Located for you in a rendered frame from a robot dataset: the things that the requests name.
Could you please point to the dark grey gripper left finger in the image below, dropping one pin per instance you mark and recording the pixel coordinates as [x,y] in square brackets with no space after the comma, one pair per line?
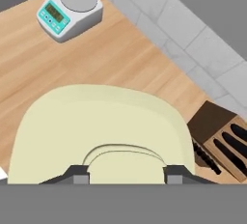
[77,173]

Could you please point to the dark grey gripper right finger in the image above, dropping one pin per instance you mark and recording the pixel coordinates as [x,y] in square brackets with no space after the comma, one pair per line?
[175,173]

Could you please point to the cream blender lid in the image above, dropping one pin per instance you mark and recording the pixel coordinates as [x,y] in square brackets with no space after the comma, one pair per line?
[96,121]

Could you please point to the brown wooden knife block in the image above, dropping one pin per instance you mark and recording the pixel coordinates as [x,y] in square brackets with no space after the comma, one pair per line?
[214,128]

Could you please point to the white object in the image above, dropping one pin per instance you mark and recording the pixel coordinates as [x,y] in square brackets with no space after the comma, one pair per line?
[2,173]

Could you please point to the white kitchen scale teal panel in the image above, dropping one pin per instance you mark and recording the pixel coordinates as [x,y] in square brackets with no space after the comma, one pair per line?
[75,9]

